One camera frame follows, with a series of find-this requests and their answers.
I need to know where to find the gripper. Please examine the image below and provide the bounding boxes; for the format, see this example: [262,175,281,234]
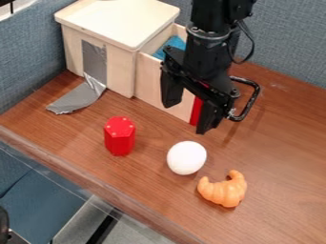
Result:
[158,30,242,135]

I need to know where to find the drawer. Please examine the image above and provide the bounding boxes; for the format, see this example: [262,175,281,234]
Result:
[133,22,206,127]

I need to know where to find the white egg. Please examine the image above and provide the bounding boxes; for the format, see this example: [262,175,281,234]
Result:
[165,140,210,176]

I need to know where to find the blue cloth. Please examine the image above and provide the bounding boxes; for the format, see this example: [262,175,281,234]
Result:
[151,34,188,61]

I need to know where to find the red hexagonal block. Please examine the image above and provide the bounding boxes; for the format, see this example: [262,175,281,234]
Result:
[103,115,138,157]

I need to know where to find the orange toy croissant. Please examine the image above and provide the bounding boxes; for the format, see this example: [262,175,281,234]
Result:
[195,169,249,209]

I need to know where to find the cabinet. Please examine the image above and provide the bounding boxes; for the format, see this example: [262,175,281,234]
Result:
[53,0,181,99]

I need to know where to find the grey tape strip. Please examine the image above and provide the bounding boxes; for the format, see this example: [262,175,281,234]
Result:
[44,39,109,115]

